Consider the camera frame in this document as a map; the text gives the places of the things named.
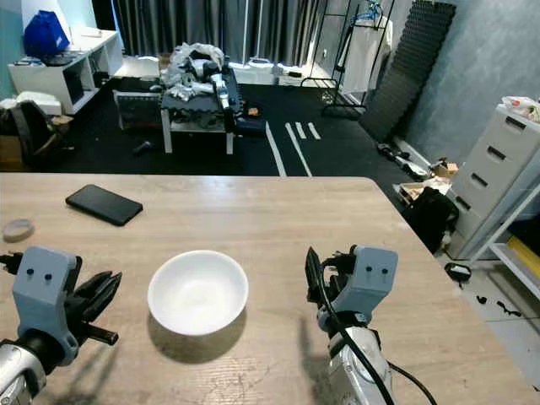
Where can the black smartphone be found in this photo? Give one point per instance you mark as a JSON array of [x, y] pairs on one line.
[[104, 205]]

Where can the white shelving rack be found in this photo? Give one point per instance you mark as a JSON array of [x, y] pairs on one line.
[[519, 261]]

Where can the low table with robot parts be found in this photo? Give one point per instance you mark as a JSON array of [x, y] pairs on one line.
[[198, 97]]

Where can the white shelf unit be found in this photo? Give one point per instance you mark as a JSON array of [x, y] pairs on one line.
[[51, 78]]

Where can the black clothes rack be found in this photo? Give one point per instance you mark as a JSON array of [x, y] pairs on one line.
[[342, 103]]

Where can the dark grey curtains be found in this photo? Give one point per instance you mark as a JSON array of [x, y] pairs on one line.
[[202, 25]]

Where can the white drawer cabinet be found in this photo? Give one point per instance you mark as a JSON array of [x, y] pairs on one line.
[[494, 177]]

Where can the white plastic case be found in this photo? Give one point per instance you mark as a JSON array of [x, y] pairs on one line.
[[38, 103]]

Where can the brown cardboard box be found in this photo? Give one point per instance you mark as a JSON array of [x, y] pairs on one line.
[[8, 153]]

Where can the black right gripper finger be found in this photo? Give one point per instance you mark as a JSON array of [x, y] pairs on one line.
[[315, 278], [335, 270]]

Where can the grey tape roll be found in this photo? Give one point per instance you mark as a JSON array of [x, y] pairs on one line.
[[7, 231]]

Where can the white bowl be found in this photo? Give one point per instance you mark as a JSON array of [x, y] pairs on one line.
[[198, 293]]

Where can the black bag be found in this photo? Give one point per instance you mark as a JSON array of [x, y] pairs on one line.
[[434, 219]]

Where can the black foam panel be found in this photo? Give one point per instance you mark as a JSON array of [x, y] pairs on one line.
[[405, 72]]

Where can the blue bag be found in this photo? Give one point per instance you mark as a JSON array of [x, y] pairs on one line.
[[46, 35]]

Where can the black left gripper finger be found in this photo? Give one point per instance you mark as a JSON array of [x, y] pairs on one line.
[[103, 299], [91, 288]]

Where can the yellow box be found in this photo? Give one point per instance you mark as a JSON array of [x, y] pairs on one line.
[[525, 257]]

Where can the small open cardboard box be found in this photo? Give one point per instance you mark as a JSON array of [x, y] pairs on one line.
[[430, 173]]

